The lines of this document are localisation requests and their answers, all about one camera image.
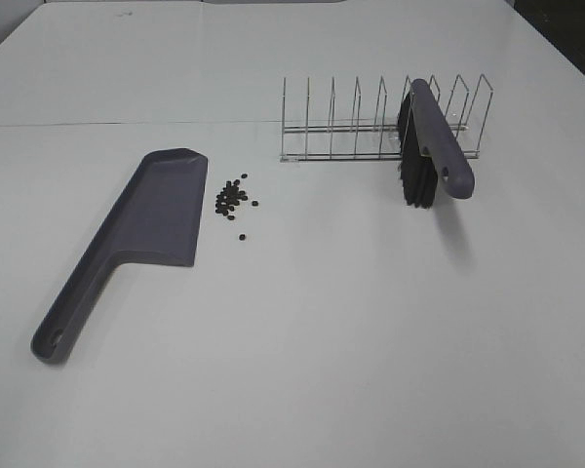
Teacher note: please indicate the pile of coffee beans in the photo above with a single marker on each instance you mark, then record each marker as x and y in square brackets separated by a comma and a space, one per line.
[230, 198]

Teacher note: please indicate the grey plastic dustpan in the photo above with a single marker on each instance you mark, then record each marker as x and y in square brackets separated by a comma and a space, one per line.
[155, 220]

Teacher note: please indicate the grey brush with black bristles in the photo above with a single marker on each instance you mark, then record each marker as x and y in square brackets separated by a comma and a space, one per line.
[430, 153]

